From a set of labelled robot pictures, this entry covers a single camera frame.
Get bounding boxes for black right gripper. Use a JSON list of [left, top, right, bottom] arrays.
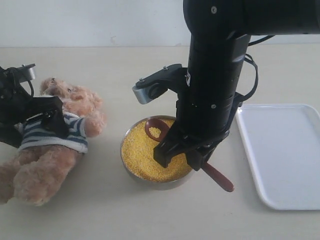
[[153, 44, 244, 171]]

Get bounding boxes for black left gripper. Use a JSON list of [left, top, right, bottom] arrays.
[[0, 67, 69, 148]]

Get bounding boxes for brown wooden spoon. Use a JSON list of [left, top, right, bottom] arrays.
[[144, 115, 235, 193]]

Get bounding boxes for tan teddy bear striped shirt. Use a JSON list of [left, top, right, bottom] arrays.
[[0, 77, 108, 207]]

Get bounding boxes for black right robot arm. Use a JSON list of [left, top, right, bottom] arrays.
[[153, 0, 320, 170]]

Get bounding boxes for yellow millet grains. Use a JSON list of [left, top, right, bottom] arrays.
[[121, 119, 193, 183]]

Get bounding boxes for metal bowl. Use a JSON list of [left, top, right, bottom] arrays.
[[120, 116, 194, 190]]

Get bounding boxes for white rectangular plastic tray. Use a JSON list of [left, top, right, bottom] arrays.
[[235, 103, 320, 211]]

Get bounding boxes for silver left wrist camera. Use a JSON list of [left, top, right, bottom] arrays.
[[16, 63, 36, 83]]

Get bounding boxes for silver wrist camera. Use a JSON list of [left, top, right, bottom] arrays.
[[132, 63, 187, 105], [16, 63, 36, 83]]

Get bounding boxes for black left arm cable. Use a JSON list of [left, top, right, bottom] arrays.
[[4, 67, 36, 98]]

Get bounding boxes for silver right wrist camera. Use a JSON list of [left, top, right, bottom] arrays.
[[132, 63, 187, 105]]

